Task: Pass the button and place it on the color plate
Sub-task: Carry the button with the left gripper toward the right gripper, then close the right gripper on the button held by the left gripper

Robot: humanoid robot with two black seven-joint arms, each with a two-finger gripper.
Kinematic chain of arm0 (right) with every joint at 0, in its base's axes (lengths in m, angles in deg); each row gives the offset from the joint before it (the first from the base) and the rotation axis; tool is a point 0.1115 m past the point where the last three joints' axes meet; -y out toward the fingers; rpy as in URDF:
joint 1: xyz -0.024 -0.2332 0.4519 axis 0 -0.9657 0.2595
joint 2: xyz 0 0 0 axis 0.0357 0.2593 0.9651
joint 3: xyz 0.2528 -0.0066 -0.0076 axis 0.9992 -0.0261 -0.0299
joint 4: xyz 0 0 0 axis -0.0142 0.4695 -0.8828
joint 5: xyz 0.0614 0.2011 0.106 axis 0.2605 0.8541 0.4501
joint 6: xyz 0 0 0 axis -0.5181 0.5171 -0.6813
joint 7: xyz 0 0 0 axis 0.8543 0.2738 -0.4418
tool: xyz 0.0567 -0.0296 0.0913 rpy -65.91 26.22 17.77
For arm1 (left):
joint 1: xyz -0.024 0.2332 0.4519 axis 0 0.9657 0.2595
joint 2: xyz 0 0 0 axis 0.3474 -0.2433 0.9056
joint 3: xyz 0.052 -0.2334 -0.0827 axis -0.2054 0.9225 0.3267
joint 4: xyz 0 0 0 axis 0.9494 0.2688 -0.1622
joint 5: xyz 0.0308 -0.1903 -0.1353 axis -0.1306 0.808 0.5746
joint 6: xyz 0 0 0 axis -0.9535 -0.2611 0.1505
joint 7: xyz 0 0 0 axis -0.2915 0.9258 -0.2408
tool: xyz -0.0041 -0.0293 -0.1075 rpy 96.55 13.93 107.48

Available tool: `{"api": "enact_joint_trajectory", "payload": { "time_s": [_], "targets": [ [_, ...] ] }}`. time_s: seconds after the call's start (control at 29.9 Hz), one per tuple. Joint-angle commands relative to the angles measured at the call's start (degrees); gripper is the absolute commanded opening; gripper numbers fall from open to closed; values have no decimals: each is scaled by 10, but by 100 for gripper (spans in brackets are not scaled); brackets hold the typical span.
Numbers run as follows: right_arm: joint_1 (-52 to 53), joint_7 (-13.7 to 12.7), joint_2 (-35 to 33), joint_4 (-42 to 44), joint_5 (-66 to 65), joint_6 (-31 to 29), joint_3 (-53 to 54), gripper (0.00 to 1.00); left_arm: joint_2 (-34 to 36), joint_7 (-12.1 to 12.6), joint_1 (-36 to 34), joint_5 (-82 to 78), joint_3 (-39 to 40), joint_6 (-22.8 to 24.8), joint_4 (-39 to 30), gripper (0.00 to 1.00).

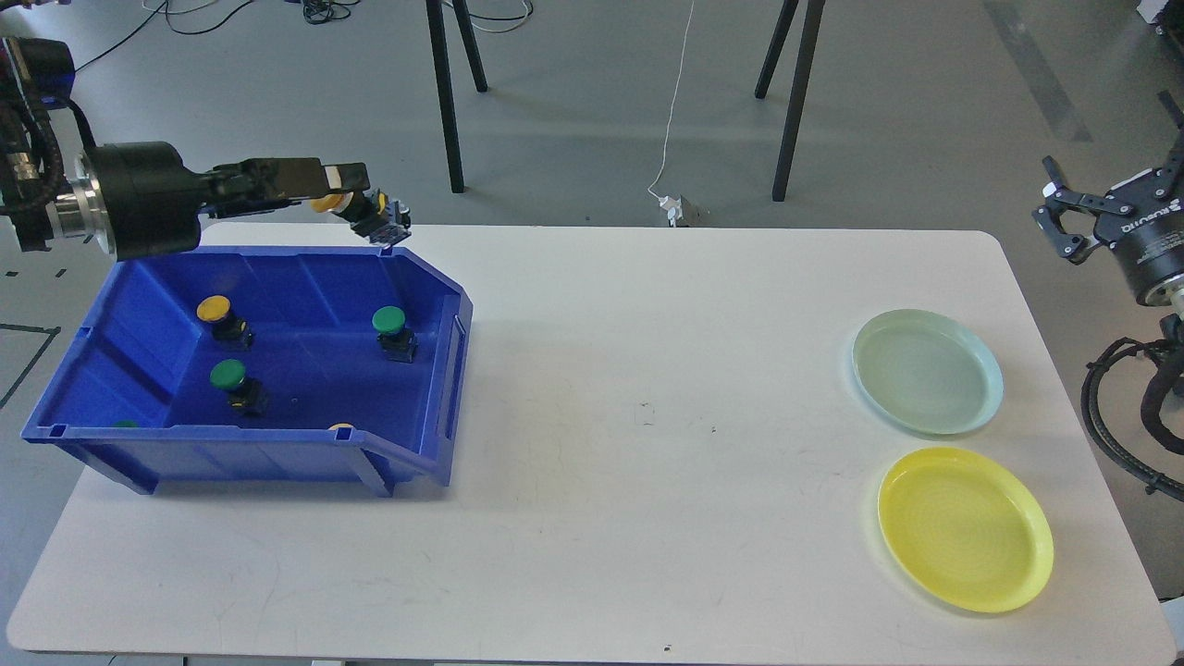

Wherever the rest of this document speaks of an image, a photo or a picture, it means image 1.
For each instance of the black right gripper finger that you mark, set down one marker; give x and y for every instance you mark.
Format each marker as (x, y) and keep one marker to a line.
(1158, 182)
(1058, 199)

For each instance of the yellow plate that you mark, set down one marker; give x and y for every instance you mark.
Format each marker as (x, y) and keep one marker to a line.
(965, 529)

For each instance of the green push button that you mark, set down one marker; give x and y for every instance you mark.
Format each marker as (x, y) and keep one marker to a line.
(244, 393)

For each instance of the black tripod leg right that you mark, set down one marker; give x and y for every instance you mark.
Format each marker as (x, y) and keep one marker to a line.
(804, 59)

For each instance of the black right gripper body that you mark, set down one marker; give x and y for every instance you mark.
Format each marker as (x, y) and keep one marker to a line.
(1148, 242)

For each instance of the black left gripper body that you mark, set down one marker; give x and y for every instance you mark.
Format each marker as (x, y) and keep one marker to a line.
(138, 199)

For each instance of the blue plastic bin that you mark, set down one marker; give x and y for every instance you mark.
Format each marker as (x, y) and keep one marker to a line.
(142, 354)

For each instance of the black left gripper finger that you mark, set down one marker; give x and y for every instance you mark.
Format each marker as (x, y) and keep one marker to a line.
(275, 180)

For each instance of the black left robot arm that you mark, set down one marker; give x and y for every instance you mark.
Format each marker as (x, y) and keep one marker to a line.
(44, 131)

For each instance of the yellow push button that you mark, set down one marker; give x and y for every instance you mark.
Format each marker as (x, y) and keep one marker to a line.
(373, 216)

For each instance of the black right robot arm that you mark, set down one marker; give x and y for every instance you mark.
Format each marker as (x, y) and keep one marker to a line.
(1167, 355)

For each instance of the yellow button at bin back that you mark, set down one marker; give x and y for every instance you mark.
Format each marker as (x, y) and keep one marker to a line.
(227, 328)

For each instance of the light green plate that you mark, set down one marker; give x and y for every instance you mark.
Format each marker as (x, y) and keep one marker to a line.
(926, 373)

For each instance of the green button right in bin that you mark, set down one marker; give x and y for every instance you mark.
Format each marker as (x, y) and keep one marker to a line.
(395, 339)

